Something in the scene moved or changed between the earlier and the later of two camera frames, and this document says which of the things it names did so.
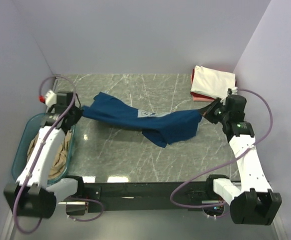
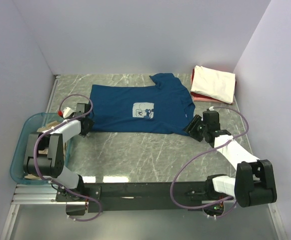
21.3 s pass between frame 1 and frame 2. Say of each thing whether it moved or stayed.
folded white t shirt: stayed
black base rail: stayed
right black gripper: moved
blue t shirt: moved
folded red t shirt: stayed
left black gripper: moved
